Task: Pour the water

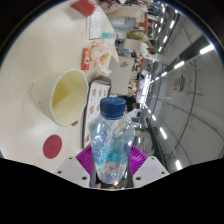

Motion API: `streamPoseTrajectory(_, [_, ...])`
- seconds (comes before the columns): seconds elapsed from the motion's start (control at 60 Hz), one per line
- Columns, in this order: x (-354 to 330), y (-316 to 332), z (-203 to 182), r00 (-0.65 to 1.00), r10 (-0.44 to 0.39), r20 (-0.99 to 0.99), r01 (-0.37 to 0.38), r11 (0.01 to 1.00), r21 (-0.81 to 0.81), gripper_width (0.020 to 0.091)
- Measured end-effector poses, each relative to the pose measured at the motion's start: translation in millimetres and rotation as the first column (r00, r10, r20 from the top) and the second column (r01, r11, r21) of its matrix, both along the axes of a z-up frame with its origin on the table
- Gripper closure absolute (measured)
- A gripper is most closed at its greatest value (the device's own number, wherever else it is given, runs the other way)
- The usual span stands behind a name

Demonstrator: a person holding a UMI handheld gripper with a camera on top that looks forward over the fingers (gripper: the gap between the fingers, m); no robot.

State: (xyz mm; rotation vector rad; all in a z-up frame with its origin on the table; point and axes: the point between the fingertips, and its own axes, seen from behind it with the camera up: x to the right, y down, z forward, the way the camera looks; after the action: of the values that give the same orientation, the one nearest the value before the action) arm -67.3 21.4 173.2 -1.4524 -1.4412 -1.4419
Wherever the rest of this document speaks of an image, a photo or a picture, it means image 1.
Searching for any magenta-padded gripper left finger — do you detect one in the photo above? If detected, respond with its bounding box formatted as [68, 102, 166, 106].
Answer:
[54, 145, 98, 189]

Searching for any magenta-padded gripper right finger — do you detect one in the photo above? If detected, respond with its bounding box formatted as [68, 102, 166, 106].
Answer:
[126, 145, 170, 189]

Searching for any printed paper tray liner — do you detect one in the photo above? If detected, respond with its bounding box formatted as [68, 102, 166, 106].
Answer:
[83, 81, 110, 144]

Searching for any clear blue-capped water bottle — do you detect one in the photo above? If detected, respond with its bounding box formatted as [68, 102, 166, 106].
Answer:
[89, 96, 136, 186]

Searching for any ceiling air conditioner unit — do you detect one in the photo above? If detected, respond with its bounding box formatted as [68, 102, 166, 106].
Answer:
[171, 73, 186, 93]

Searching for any white printed card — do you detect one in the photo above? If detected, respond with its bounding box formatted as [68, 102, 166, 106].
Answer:
[87, 8, 107, 43]

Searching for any cream mug with brown handle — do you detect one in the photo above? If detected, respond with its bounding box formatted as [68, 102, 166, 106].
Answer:
[30, 68, 90, 128]

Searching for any beige chair with round hole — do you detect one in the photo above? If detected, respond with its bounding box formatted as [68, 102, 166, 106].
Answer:
[109, 55, 136, 96]

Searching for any clear plastic food bag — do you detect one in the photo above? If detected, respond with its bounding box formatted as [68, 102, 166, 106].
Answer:
[90, 40, 120, 77]

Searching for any ceiling lights group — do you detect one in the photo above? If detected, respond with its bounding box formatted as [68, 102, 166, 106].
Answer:
[143, 6, 216, 171]

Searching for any pink bag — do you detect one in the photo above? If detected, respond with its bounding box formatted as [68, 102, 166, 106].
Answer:
[99, 0, 123, 13]

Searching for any small red packet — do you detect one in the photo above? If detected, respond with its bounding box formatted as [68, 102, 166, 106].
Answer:
[80, 47, 93, 71]

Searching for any flat round red coaster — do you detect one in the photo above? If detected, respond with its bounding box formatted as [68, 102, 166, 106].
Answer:
[42, 134, 63, 160]

